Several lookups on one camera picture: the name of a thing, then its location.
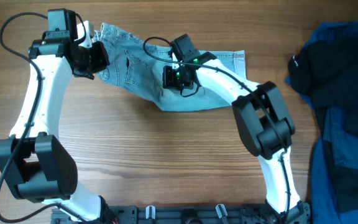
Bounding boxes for dark blue garment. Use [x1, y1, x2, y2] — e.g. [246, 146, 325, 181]
[287, 21, 358, 223]

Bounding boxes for black garment with white print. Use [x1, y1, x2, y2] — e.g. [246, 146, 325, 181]
[288, 36, 358, 212]

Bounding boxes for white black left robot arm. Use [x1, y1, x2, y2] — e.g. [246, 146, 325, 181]
[0, 37, 119, 223]

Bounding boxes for light blue denim shorts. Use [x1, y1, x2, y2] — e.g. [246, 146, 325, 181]
[93, 23, 231, 112]

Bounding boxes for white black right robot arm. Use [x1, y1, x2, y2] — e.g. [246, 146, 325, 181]
[162, 52, 310, 223]

